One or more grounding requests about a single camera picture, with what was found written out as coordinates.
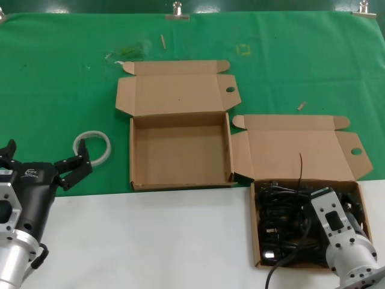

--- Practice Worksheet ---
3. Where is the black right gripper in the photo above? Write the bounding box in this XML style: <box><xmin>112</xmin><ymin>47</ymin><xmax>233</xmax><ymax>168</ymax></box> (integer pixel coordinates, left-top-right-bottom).
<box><xmin>342</xmin><ymin>194</ymin><xmax>366</xmax><ymax>238</ymax></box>

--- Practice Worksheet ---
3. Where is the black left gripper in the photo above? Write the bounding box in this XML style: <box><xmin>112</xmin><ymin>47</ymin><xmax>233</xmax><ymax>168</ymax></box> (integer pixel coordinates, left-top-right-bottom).
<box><xmin>0</xmin><ymin>138</ymin><xmax>93</xmax><ymax>241</ymax></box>

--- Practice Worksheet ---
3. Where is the empty open cardboard box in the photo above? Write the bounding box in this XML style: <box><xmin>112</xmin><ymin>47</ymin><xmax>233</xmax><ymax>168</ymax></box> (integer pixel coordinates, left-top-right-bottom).
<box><xmin>115</xmin><ymin>60</ymin><xmax>242</xmax><ymax>191</ymax></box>

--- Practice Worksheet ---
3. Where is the clear adhesive tape roll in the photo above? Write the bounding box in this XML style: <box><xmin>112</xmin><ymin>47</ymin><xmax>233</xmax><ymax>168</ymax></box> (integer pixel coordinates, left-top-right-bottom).
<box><xmin>73</xmin><ymin>130</ymin><xmax>112</xmax><ymax>167</ymax></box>

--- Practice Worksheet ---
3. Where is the green table cloth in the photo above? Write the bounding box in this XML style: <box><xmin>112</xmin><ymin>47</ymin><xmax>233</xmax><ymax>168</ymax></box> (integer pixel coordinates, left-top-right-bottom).
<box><xmin>0</xmin><ymin>11</ymin><xmax>385</xmax><ymax>198</ymax></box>

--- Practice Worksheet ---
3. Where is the crumpled clear plastic wrapper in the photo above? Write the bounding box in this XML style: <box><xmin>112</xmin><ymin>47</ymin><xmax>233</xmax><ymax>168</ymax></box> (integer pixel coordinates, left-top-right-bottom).
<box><xmin>103</xmin><ymin>42</ymin><xmax>148</xmax><ymax>66</ymax></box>

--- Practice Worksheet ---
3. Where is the metal binder clip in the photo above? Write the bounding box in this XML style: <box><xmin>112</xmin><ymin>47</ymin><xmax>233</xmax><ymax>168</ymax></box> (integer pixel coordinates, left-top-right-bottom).
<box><xmin>164</xmin><ymin>1</ymin><xmax>191</xmax><ymax>21</ymax></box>
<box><xmin>351</xmin><ymin>1</ymin><xmax>377</xmax><ymax>19</ymax></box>

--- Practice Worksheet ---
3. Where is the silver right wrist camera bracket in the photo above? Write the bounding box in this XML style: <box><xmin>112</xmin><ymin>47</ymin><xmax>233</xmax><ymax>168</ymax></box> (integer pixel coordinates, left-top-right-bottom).
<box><xmin>309</xmin><ymin>186</ymin><xmax>350</xmax><ymax>251</ymax></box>

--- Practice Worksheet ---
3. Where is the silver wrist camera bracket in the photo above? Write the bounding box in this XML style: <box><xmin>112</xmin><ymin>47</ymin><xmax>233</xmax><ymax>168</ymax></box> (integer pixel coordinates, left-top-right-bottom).
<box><xmin>309</xmin><ymin>186</ymin><xmax>350</xmax><ymax>251</ymax></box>
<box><xmin>0</xmin><ymin>170</ymin><xmax>24</xmax><ymax>241</ymax></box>

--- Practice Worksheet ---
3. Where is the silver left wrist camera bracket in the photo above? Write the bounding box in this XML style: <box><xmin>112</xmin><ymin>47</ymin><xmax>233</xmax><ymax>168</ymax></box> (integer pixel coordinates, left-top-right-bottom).
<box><xmin>0</xmin><ymin>170</ymin><xmax>24</xmax><ymax>241</ymax></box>

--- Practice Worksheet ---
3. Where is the black power cable bundle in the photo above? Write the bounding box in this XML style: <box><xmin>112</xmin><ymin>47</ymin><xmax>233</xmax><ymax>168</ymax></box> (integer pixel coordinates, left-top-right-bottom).
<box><xmin>257</xmin><ymin>179</ymin><xmax>366</xmax><ymax>267</ymax></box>

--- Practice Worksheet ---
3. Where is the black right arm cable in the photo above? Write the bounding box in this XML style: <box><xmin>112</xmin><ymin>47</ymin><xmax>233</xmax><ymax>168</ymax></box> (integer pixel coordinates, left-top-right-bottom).
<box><xmin>266</xmin><ymin>255</ymin><xmax>290</xmax><ymax>289</ymax></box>

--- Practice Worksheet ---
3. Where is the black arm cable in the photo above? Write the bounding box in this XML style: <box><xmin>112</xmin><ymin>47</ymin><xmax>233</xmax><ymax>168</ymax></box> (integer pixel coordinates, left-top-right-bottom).
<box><xmin>266</xmin><ymin>255</ymin><xmax>290</xmax><ymax>289</ymax></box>
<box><xmin>29</xmin><ymin>243</ymin><xmax>49</xmax><ymax>270</ymax></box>

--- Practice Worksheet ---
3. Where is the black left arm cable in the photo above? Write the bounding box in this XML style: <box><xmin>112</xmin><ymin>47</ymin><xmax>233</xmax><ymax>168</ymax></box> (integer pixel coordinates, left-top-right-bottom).
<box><xmin>29</xmin><ymin>243</ymin><xmax>49</xmax><ymax>270</ymax></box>

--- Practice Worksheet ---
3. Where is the open cardboard box with cables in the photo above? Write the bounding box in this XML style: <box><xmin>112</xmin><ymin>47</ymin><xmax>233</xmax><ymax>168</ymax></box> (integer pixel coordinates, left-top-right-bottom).
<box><xmin>230</xmin><ymin>114</ymin><xmax>374</xmax><ymax>269</ymax></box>

